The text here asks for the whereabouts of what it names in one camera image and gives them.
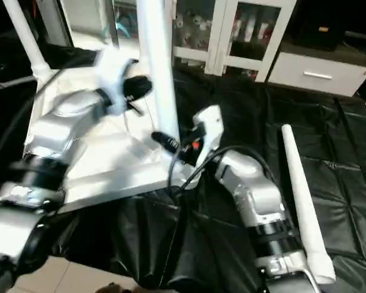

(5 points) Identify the white plastic table top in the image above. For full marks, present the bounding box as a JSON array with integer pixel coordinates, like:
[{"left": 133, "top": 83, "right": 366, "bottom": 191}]
[{"left": 23, "top": 68, "right": 202, "bottom": 211}]

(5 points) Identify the light blue plastic stand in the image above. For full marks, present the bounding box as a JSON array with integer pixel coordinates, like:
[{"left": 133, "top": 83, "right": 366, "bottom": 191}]
[{"left": 102, "top": 12, "right": 132, "bottom": 40}]

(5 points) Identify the white glass-door cabinet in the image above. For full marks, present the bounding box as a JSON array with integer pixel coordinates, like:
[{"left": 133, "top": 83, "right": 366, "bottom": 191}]
[{"left": 172, "top": 0, "right": 296, "bottom": 82}]

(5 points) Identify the white drawer unit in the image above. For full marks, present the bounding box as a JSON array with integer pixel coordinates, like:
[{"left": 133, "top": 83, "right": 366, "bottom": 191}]
[{"left": 267, "top": 51, "right": 366, "bottom": 97}]

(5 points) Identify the black mat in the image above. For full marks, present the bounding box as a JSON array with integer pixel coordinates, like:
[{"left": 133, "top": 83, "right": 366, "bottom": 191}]
[{"left": 0, "top": 33, "right": 366, "bottom": 293}]

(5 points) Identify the black box with orange label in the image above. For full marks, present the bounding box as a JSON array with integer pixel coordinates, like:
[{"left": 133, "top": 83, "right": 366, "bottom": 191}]
[{"left": 295, "top": 0, "right": 347, "bottom": 51}]

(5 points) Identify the black TV stand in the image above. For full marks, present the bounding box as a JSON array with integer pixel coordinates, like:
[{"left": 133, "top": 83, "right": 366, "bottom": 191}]
[{"left": 344, "top": 30, "right": 366, "bottom": 67}]

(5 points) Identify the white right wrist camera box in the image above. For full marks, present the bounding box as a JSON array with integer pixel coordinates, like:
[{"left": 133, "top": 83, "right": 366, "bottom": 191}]
[{"left": 192, "top": 104, "right": 225, "bottom": 153}]

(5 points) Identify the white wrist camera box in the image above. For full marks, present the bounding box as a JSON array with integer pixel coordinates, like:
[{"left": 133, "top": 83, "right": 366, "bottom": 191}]
[
  {"left": 192, "top": 104, "right": 225, "bottom": 153},
  {"left": 94, "top": 48, "right": 140, "bottom": 116}
]

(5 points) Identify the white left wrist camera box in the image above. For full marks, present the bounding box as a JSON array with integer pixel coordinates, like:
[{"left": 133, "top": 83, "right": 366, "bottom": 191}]
[{"left": 94, "top": 48, "right": 140, "bottom": 116}]

